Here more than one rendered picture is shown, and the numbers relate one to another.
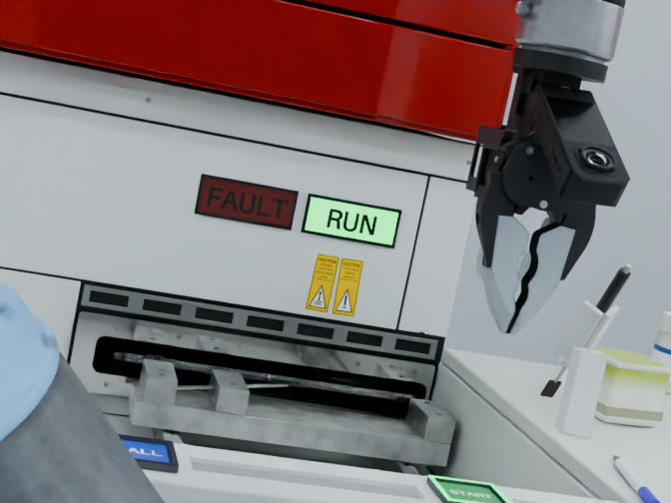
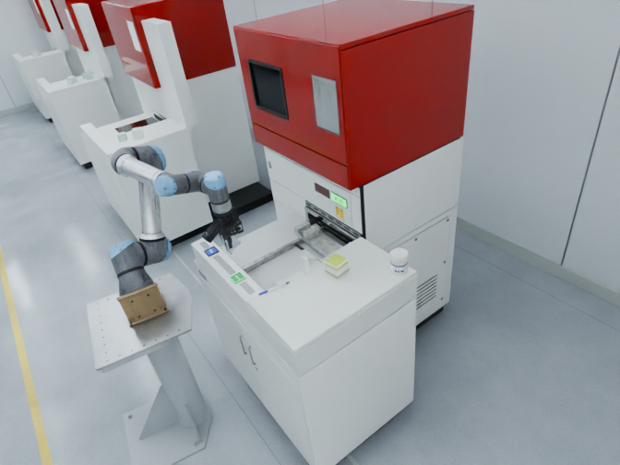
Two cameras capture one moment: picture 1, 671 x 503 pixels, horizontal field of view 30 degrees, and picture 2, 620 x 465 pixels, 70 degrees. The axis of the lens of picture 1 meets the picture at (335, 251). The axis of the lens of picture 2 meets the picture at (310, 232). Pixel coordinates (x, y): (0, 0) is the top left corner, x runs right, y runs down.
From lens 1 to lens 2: 207 cm
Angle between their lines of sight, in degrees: 71
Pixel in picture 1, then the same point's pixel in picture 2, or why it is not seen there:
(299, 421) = (315, 244)
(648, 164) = not seen: outside the picture
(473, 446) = not seen: hidden behind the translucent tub
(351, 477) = (231, 267)
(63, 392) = (118, 255)
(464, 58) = (339, 167)
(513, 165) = not seen: hidden behind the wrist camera
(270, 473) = (223, 261)
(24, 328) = (117, 248)
